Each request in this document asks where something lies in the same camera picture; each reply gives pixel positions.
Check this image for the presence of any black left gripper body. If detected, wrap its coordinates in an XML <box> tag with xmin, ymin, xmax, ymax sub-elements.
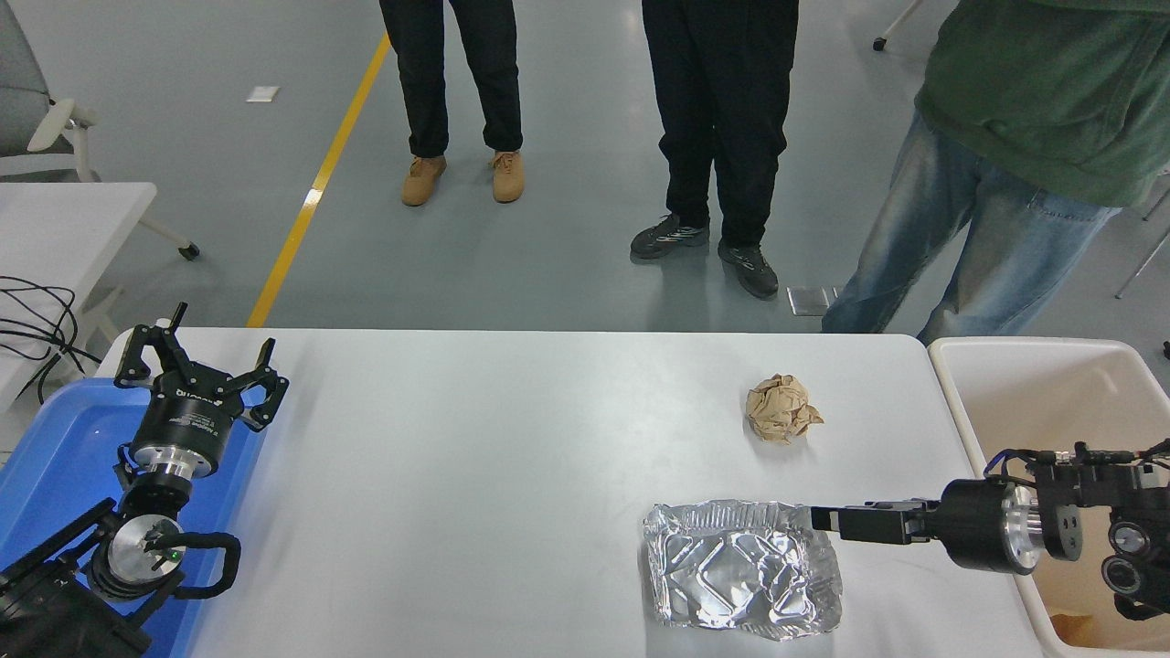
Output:
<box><xmin>126</xmin><ymin>377</ymin><xmax>244</xmax><ymax>467</ymax></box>

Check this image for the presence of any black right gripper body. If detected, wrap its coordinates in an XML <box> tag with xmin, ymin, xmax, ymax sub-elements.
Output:
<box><xmin>937</xmin><ymin>478</ymin><xmax>1014</xmax><ymax>574</ymax></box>

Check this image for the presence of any silver foil tray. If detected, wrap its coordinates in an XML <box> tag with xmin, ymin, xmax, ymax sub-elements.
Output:
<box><xmin>642</xmin><ymin>499</ymin><xmax>844</xmax><ymax>641</ymax></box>

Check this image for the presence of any blue plastic tray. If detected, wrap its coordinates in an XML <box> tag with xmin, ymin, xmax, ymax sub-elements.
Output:
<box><xmin>0</xmin><ymin>377</ymin><xmax>271</xmax><ymax>658</ymax></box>

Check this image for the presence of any large pale plastic bin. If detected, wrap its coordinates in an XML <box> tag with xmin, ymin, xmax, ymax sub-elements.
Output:
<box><xmin>928</xmin><ymin>336</ymin><xmax>1170</xmax><ymax>658</ymax></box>

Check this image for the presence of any crumpled tan paper ball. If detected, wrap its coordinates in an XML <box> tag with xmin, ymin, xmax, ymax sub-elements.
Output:
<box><xmin>745</xmin><ymin>373</ymin><xmax>824</xmax><ymax>446</ymax></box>

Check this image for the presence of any white side table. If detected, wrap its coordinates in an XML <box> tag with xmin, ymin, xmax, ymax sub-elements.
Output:
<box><xmin>0</xmin><ymin>181</ymin><xmax>158</xmax><ymax>417</ymax></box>

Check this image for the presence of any grey office chair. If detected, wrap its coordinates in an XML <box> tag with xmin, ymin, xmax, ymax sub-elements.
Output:
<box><xmin>0</xmin><ymin>0</ymin><xmax>200</xmax><ymax>261</ymax></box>

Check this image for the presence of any grey metal chair leg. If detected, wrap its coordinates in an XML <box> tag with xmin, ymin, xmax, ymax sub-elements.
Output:
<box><xmin>1115</xmin><ymin>187</ymin><xmax>1170</xmax><ymax>300</ymax></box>

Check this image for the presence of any person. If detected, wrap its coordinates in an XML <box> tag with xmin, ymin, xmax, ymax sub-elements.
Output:
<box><xmin>630</xmin><ymin>0</ymin><xmax>801</xmax><ymax>301</ymax></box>
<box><xmin>821</xmin><ymin>0</ymin><xmax>1170</xmax><ymax>346</ymax></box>
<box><xmin>378</xmin><ymin>0</ymin><xmax>527</xmax><ymax>207</ymax></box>

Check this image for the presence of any white chair leg with castor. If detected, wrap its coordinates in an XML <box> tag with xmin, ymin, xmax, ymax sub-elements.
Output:
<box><xmin>873</xmin><ymin>0</ymin><xmax>929</xmax><ymax>51</ymax></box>

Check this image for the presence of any black cable bundle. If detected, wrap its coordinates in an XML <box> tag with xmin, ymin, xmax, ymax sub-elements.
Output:
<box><xmin>0</xmin><ymin>274</ymin><xmax>103</xmax><ymax>408</ymax></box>

